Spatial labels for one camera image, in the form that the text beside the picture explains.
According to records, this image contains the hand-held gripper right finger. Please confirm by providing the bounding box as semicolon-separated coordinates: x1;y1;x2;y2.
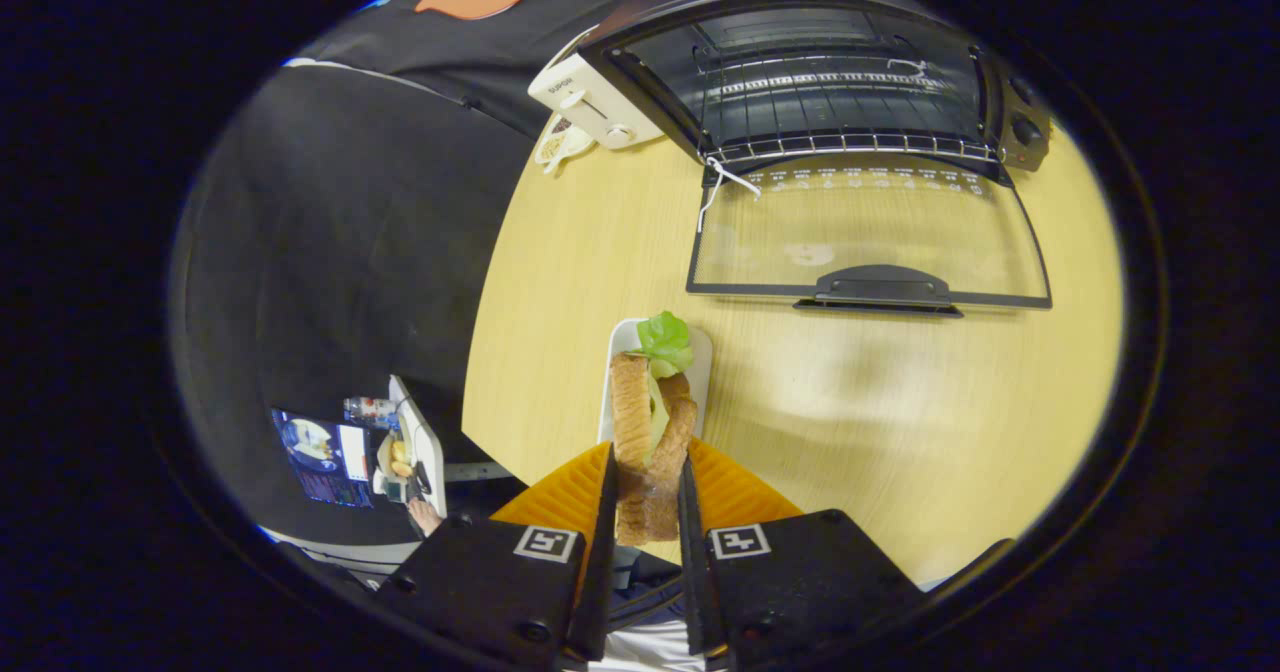
678;439;926;671

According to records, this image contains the black backdrop cloth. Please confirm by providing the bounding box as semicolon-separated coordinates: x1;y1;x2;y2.
170;0;621;553

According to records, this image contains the laptop screen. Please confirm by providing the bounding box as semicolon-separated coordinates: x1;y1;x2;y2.
270;407;376;508

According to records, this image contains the black toaster oven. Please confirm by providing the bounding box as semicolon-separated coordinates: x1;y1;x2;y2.
578;0;1053;318

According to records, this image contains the toast sandwich with lettuce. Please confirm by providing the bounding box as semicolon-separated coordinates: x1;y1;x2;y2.
610;312;699;548

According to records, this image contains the white rectangular plate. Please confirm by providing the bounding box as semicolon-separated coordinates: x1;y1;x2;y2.
598;318;713;445

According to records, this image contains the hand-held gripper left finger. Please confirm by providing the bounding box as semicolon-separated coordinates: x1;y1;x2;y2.
375;442;621;671

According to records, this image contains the wire oven rack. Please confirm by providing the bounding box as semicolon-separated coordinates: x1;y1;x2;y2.
700;47;1001;165

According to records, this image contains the small white divided dish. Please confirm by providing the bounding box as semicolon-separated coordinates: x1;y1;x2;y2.
535;115;598;175

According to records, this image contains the white pop-up toaster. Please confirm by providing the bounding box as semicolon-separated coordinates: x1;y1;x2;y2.
528;24;666;150

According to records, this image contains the white string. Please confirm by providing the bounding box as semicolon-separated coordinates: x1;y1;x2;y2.
697;157;761;233

